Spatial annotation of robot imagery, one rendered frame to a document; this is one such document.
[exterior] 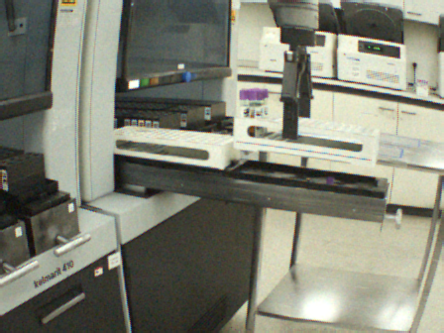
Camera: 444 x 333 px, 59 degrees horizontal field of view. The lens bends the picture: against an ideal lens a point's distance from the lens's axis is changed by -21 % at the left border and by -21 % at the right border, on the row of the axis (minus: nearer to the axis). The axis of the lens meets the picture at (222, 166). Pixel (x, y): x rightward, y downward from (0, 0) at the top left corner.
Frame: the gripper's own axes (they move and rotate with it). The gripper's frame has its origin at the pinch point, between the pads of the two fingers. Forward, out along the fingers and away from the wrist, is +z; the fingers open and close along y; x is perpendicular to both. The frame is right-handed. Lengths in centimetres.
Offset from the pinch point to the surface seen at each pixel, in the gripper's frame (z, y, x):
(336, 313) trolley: 64, 34, -12
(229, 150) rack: 6.7, -1.8, 13.5
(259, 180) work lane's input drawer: 11.0, -5.7, 5.6
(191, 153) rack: 10.0, 4.7, 25.2
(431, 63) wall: -25, 292, -52
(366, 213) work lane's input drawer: 14.3, -6.8, -17.6
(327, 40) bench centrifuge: -28, 234, 37
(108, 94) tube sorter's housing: -4.7, -10.9, 38.2
